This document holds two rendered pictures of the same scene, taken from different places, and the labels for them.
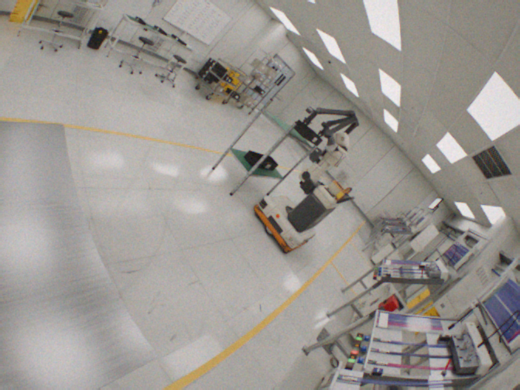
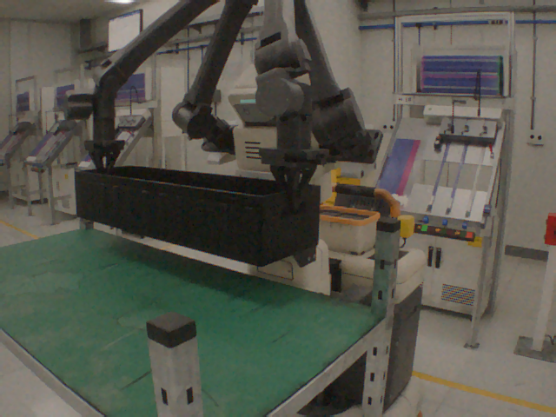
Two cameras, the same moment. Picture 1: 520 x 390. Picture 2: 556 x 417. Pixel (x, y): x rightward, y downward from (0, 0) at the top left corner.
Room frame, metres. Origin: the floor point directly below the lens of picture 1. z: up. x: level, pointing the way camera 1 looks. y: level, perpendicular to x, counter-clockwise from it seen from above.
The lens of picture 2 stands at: (2.41, 0.93, 1.26)
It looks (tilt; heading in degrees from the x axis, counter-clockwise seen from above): 12 degrees down; 285
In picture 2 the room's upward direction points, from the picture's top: straight up
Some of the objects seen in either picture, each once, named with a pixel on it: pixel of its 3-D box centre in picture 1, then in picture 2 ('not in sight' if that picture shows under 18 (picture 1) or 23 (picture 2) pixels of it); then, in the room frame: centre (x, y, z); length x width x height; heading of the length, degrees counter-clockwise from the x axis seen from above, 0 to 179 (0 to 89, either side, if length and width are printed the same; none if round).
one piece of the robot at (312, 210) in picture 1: (317, 203); (334, 308); (2.60, -0.54, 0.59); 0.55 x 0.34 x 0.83; 159
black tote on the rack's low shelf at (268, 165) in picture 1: (261, 161); not in sight; (2.90, 0.28, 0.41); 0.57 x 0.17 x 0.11; 158
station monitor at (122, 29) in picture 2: (436, 205); (129, 33); (5.12, -3.20, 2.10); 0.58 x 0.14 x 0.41; 158
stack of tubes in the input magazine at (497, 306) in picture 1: (511, 311); not in sight; (0.68, -1.48, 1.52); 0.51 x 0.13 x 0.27; 158
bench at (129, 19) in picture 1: (148, 46); not in sight; (3.61, 3.71, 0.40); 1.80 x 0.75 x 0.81; 158
